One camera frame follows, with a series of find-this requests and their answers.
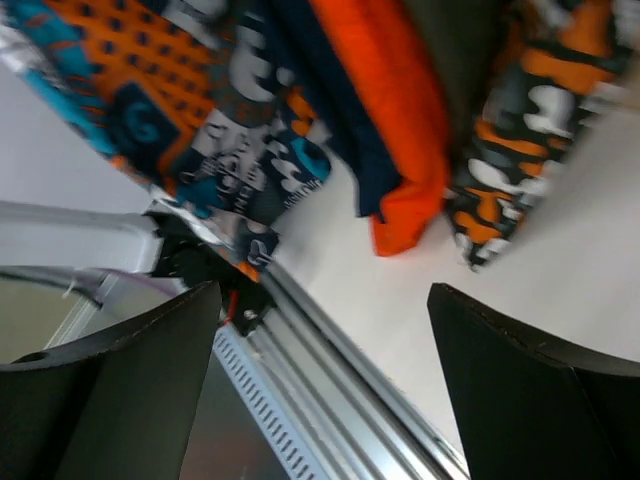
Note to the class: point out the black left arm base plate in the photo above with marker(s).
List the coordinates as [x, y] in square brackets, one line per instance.
[185, 256]

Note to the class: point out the white slotted cable duct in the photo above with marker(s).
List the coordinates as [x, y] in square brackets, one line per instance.
[284, 439]

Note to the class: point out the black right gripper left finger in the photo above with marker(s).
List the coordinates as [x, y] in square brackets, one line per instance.
[116, 404]

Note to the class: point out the orange black camouflage shorts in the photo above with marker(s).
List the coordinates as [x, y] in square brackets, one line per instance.
[561, 65]

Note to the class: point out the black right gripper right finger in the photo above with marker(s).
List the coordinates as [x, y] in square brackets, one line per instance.
[528, 404]

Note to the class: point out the navy blue shorts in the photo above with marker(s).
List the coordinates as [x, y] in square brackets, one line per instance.
[301, 42]

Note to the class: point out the aluminium mounting rail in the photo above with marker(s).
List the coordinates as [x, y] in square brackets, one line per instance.
[354, 421]

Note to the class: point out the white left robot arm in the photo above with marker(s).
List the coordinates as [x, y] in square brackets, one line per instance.
[41, 236]

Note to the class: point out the olive grey shorts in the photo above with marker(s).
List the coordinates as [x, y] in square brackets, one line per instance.
[461, 37]

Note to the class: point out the colourful graphic print shorts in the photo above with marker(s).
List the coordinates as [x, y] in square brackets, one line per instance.
[185, 97]

